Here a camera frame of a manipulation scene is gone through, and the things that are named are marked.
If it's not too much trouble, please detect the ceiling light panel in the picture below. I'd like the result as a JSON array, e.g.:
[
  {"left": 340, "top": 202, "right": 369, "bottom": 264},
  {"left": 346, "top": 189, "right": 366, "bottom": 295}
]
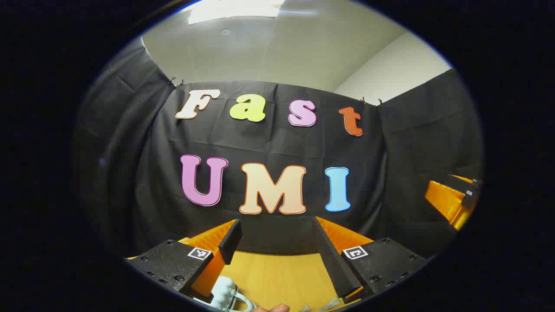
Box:
[{"left": 189, "top": 0, "right": 284, "bottom": 25}]

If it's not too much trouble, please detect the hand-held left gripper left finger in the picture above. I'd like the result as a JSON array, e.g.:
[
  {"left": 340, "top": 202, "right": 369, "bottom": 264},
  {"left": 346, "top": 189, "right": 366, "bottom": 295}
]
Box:
[{"left": 126, "top": 219, "right": 242, "bottom": 304}]

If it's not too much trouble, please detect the light blue suitcase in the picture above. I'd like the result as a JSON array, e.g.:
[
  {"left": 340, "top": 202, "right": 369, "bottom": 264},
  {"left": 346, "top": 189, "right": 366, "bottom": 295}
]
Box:
[{"left": 193, "top": 276, "right": 256, "bottom": 312}]

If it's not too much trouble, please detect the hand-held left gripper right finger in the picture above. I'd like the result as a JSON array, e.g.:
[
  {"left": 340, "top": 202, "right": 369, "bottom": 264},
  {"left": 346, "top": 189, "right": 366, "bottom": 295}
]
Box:
[{"left": 313, "top": 216, "right": 431, "bottom": 304}]

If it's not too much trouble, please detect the black backdrop cloth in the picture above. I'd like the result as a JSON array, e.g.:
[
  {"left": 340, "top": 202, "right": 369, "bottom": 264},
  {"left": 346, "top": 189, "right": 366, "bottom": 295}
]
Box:
[{"left": 74, "top": 37, "right": 484, "bottom": 260}]

